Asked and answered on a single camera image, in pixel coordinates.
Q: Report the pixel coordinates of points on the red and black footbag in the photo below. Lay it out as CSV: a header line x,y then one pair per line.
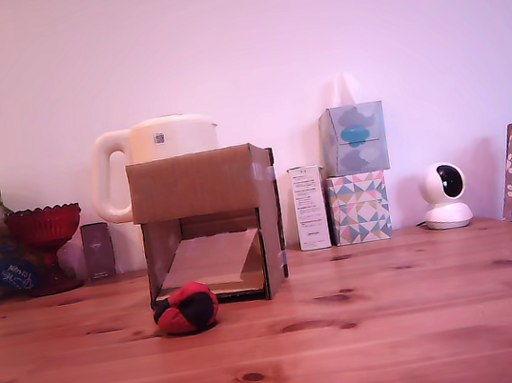
x,y
182,313

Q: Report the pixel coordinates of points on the cardboard dice tower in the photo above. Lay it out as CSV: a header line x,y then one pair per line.
x,y
197,183

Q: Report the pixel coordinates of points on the white box with printed text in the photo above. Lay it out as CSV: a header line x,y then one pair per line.
x,y
309,207

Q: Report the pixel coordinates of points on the cream electric kettle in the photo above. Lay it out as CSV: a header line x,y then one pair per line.
x,y
171,137

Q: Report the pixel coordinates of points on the geometric pattern tissue box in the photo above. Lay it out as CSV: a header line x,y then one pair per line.
x,y
359,207

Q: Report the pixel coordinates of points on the cloud print tissue box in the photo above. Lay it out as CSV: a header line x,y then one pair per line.
x,y
354,138

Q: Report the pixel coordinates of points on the white tissue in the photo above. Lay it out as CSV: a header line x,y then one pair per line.
x,y
343,91

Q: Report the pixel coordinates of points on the small dark purple box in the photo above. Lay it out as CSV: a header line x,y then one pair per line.
x,y
98,251

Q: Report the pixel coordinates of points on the red glass goblet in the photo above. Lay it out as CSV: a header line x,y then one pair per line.
x,y
44,228

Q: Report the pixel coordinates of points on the small white round camera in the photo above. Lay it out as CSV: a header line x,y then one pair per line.
x,y
444,194

